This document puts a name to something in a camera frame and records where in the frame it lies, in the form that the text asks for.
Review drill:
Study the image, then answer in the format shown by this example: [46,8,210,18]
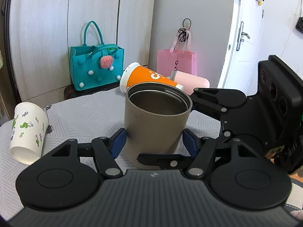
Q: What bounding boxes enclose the taupe metal mug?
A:
[124,82,193,169]

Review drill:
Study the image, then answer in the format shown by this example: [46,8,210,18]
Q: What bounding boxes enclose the white paper cup green print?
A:
[10,102,49,165]

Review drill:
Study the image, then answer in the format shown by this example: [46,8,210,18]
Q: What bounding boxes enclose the orange cup white lid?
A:
[120,62,184,94]

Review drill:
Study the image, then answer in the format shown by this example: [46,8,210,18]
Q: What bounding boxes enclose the pink paper gift bag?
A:
[156,27,197,76]

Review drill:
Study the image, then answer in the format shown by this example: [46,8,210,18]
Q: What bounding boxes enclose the black case on floor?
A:
[64,82,119,100]

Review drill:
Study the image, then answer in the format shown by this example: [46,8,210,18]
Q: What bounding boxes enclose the teal felt handbag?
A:
[69,21,124,91]

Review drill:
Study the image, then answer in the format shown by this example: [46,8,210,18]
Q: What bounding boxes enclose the white door with handle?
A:
[218,0,264,94]

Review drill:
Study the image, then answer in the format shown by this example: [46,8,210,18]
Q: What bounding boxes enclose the black hair ties on hook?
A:
[177,17,192,44]

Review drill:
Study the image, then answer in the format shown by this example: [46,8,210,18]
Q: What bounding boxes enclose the white cabinet with handles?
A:
[5,0,155,106]

